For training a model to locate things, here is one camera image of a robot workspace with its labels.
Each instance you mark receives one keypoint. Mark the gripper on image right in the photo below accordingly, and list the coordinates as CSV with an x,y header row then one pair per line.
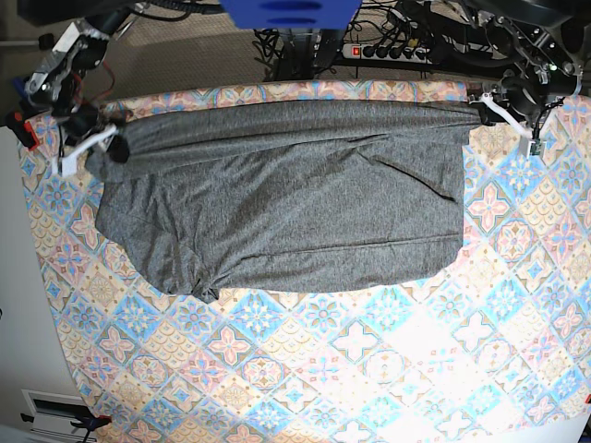
x,y
524,104

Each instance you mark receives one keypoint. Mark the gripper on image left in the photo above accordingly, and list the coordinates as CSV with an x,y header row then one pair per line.
x,y
86,129

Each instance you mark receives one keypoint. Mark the grey t-shirt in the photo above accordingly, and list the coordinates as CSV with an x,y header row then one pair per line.
x,y
302,197

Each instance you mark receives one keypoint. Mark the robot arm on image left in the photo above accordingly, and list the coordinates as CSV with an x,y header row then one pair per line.
x,y
56,85

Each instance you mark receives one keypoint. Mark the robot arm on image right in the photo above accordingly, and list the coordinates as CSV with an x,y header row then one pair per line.
x,y
532,55

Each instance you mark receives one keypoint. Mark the red black clamp left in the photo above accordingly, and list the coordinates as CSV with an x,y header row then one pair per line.
x,y
22,129

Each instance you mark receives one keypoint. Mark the white power strip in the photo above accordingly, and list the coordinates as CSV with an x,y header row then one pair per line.
x,y
387,53

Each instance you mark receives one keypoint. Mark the patterned tablecloth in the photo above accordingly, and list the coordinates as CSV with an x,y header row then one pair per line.
x,y
497,342

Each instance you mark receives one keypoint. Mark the white vent panel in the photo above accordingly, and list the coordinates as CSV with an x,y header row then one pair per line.
x,y
50,415

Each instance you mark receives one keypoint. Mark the black orange clamp bottom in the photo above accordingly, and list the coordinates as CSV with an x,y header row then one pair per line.
x,y
91,423

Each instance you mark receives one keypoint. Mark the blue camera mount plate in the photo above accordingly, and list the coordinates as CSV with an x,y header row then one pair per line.
x,y
291,14

